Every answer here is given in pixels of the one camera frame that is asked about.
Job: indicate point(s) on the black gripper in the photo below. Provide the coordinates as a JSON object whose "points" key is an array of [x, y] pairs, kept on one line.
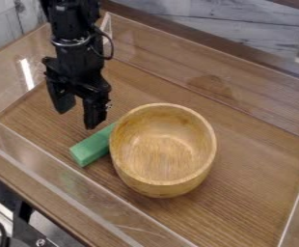
{"points": [[74, 76]]}

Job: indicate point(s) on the green rectangular block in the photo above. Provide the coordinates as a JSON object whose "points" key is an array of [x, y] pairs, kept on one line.
{"points": [[94, 147]]}

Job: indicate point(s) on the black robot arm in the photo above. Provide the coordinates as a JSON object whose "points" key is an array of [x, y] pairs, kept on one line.
{"points": [[73, 18]]}

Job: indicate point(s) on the brown wooden bowl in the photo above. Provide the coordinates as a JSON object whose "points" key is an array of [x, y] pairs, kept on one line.
{"points": [[164, 147]]}

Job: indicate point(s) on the black table leg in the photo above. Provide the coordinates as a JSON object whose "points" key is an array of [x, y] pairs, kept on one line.
{"points": [[24, 211]]}

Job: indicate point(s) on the clear acrylic corner bracket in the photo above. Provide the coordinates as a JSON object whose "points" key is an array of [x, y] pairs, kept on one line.
{"points": [[106, 27]]}

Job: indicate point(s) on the black metal base plate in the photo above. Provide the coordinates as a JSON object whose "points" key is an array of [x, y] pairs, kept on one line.
{"points": [[30, 236]]}

